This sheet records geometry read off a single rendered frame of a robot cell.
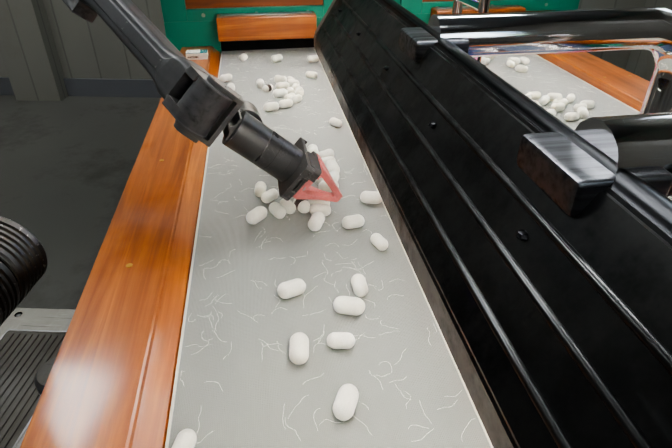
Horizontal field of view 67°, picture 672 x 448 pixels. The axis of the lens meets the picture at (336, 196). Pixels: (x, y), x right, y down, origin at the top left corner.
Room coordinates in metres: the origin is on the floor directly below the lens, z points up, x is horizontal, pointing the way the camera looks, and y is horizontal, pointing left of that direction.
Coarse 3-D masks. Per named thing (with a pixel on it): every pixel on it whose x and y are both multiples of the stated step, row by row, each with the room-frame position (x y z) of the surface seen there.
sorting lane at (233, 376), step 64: (256, 64) 1.48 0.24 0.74; (320, 64) 1.48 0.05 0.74; (320, 128) 1.01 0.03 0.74; (192, 256) 0.56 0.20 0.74; (256, 256) 0.56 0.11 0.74; (320, 256) 0.56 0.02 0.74; (384, 256) 0.56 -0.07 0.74; (192, 320) 0.44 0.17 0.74; (256, 320) 0.44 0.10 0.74; (320, 320) 0.44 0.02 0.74; (384, 320) 0.44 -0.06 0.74; (192, 384) 0.35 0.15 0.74; (256, 384) 0.35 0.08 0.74; (320, 384) 0.35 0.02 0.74; (384, 384) 0.35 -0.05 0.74; (448, 384) 0.35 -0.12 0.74
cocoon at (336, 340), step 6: (330, 336) 0.40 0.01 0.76; (336, 336) 0.40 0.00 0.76; (342, 336) 0.40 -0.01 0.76; (348, 336) 0.40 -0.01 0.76; (330, 342) 0.39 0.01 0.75; (336, 342) 0.39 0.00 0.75; (342, 342) 0.39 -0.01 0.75; (348, 342) 0.39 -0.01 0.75; (354, 342) 0.39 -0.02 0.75; (336, 348) 0.39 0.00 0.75; (342, 348) 0.39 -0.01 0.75; (348, 348) 0.39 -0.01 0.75
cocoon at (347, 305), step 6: (336, 300) 0.45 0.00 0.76; (342, 300) 0.45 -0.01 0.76; (348, 300) 0.45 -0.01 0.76; (354, 300) 0.45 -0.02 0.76; (360, 300) 0.45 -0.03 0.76; (336, 306) 0.45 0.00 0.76; (342, 306) 0.44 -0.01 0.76; (348, 306) 0.44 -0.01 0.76; (354, 306) 0.44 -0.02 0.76; (360, 306) 0.44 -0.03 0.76; (342, 312) 0.44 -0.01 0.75; (348, 312) 0.44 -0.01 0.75; (354, 312) 0.44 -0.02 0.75; (360, 312) 0.44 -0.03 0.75
